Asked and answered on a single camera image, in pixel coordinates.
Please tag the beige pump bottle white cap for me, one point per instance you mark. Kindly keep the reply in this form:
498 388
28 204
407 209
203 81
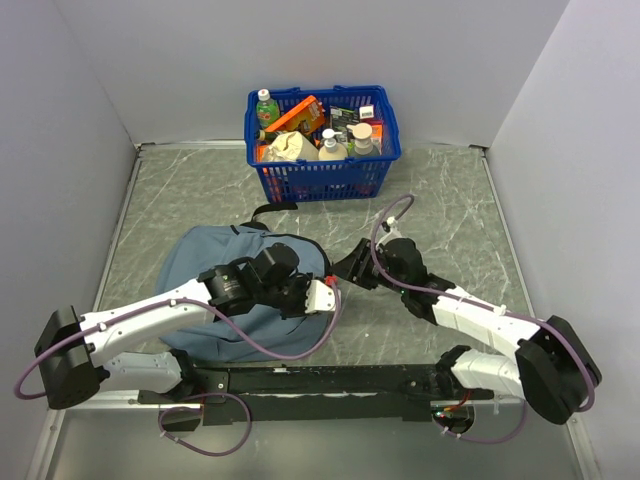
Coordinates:
331 149

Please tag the blue plastic shopping basket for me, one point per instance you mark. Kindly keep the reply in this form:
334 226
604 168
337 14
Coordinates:
304 180

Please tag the orange box in basket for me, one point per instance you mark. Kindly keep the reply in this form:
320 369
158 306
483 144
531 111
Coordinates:
377 134

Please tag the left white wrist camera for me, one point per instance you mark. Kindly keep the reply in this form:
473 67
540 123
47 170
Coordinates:
320 296

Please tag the small white barcode box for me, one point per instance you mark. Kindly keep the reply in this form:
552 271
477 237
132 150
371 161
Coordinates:
366 112

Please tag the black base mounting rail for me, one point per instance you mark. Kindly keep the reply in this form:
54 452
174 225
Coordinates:
408 392

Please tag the green drink bottle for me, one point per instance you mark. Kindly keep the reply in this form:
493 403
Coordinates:
267 109

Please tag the beige crumpled paper bag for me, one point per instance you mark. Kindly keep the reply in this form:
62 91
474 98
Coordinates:
290 147

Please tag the black green product box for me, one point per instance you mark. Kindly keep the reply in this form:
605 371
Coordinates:
341 118

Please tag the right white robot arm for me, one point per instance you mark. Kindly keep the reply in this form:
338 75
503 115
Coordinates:
543 363

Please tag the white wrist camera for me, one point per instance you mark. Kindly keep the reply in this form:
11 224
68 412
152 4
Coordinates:
320 296
390 229

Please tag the grey pump bottle beige cap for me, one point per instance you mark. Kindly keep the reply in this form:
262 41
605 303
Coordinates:
362 144

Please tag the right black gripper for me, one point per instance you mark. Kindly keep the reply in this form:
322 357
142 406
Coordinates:
351 267

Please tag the blue grey backpack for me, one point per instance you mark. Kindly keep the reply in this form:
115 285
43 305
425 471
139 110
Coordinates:
204 247

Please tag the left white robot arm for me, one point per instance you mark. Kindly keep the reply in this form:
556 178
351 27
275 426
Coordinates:
73 350

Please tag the orange snack box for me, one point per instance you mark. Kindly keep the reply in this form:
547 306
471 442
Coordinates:
306 117

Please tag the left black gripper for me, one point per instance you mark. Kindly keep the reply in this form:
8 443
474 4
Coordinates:
300 310

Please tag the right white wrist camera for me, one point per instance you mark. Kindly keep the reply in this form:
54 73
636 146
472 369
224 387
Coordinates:
390 229

